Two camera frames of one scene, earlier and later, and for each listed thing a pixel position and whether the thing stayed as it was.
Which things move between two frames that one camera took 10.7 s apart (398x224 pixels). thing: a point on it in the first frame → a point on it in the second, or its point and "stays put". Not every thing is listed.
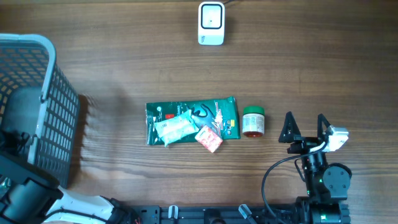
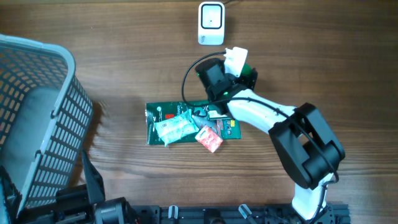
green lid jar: [254, 121] → [247, 69]
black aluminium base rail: [212, 214] stays put
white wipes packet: [181, 125] stays put
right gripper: [303, 143] → [244, 79]
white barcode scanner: [211, 23] stays put
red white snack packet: [209, 139] stays put
